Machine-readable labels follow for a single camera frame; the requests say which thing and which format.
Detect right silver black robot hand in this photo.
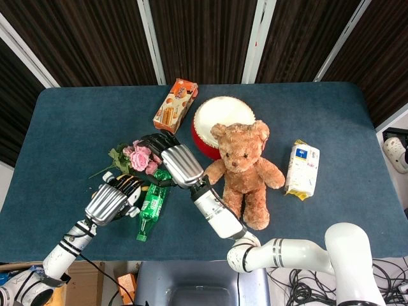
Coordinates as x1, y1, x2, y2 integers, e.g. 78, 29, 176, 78
139, 129, 205, 189

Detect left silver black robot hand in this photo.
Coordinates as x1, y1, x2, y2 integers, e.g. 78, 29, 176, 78
84, 173, 145, 227

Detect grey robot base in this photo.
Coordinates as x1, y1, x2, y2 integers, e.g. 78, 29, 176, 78
133, 260, 272, 306

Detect brown teddy bear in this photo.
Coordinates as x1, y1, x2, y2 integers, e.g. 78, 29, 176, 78
203, 120, 286, 231

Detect pink artificial rose bouquet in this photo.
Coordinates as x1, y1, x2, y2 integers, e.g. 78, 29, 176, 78
88, 139, 164, 179

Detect green plastic bottle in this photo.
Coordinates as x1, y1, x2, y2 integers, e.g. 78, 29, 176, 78
136, 168, 173, 242

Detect orange biscuit box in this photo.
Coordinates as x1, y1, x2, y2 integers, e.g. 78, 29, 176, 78
152, 78, 199, 134

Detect red drum with cream skin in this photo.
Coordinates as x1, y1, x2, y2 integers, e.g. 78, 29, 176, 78
191, 96, 257, 161

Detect brown cardboard box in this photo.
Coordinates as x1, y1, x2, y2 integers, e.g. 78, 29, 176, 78
0, 261, 106, 306

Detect teal blue tablecloth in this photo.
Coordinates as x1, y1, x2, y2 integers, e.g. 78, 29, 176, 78
0, 82, 408, 263

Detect small orange box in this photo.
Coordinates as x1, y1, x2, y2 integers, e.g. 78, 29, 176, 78
117, 272, 138, 305

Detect white tissue pack yellow ends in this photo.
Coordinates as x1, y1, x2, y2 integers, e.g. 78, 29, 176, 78
284, 139, 321, 201

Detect white clog shoe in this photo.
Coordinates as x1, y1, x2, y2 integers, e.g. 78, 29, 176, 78
382, 136, 408, 175

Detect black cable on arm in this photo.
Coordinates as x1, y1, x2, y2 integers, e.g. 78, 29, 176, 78
78, 251, 130, 306

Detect dark folding screen white frame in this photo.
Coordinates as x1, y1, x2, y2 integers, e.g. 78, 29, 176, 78
0, 0, 408, 166

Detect tangle of black cables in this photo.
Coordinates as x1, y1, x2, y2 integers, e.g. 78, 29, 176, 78
267, 259, 408, 306

